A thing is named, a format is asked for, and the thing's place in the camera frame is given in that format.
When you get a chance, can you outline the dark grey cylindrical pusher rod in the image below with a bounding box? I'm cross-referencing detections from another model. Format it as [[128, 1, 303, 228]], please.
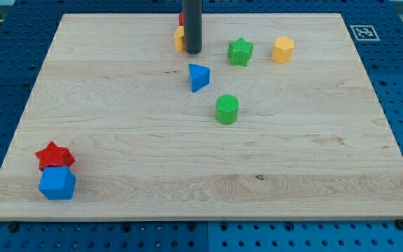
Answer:
[[182, 0, 202, 55]]

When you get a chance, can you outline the blue triangle block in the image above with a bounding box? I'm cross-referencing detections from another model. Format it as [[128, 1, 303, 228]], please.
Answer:
[[188, 64, 211, 92]]

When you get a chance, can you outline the green star block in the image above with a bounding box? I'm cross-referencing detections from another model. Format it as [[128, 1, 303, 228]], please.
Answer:
[[228, 37, 254, 67]]

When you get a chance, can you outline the red star block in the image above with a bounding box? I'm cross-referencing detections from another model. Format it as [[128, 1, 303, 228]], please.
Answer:
[[35, 141, 75, 172]]

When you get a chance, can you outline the red block behind rod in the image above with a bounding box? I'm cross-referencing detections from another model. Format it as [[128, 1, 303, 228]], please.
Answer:
[[178, 13, 184, 26]]

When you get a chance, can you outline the yellow block behind rod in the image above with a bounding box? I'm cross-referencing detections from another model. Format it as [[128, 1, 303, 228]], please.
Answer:
[[174, 26, 185, 51]]

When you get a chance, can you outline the yellow hexagon block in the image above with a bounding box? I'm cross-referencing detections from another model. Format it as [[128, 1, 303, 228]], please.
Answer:
[[271, 36, 295, 63]]

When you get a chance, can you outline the green cylinder block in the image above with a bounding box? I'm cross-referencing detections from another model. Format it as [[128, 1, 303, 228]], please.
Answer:
[[215, 94, 239, 125]]

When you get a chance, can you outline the wooden board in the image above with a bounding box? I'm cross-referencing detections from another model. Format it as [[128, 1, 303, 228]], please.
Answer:
[[0, 13, 403, 222]]

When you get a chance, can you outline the white fiducial marker tag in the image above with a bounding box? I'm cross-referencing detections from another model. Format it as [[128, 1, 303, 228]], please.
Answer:
[[350, 24, 380, 41]]

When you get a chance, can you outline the blue cube block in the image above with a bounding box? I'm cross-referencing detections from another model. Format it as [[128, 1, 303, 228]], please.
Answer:
[[38, 167, 76, 200]]

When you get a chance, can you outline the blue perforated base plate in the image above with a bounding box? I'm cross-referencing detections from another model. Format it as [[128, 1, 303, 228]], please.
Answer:
[[0, 1, 403, 251]]

